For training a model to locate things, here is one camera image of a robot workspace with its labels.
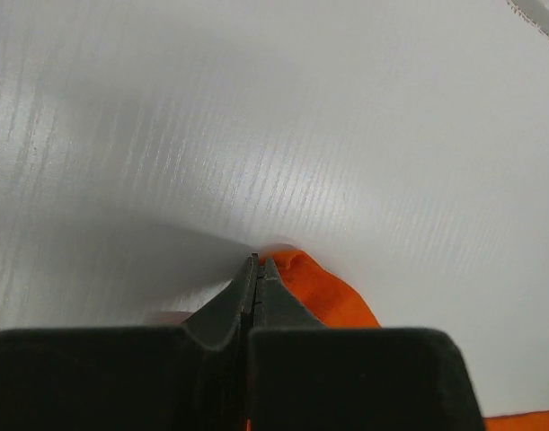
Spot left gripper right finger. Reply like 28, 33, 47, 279
249, 259, 484, 430

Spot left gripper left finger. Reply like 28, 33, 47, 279
0, 256, 259, 430

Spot orange t shirt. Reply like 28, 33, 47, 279
260, 249, 549, 430

